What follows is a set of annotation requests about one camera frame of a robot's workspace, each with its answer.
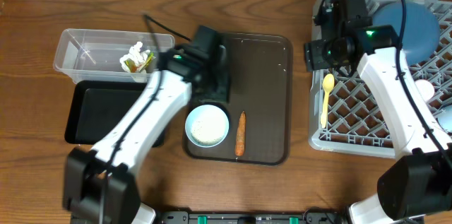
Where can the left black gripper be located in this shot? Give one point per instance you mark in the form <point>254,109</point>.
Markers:
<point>222,92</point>

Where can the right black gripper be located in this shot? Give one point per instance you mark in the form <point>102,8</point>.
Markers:
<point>313,59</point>

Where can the yellow plastic spoon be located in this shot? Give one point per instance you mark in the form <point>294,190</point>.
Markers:
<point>328,85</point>

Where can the light blue rice bowl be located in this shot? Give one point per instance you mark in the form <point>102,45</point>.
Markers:
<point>206,126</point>

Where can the yellow green snack wrapper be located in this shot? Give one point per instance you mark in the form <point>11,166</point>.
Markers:
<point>136,62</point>

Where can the dark blue bowl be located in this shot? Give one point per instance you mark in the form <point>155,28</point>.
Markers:
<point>422,31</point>

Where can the orange carrot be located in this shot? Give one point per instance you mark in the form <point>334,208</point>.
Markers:
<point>241,135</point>

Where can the pink cup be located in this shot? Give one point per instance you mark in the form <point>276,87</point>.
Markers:
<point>425,88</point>

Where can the light blue cup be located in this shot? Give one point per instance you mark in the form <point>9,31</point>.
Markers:
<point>444,118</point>

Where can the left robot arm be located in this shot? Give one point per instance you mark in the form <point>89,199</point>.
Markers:
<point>100,184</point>

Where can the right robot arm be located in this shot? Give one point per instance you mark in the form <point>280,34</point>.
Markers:
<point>419,183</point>

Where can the grey dishwasher rack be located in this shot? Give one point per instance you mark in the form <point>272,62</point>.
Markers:
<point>355,124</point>

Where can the dark brown serving tray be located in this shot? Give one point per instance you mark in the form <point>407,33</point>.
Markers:
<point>261,71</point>

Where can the crumpled white tissue in bin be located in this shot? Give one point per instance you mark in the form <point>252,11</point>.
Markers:
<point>137,48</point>

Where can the clear plastic bin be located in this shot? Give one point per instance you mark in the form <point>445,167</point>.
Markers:
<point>94,55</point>

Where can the black bin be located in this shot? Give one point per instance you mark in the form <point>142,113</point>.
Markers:
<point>97,107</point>

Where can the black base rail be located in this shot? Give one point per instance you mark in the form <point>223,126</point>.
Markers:
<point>310,216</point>

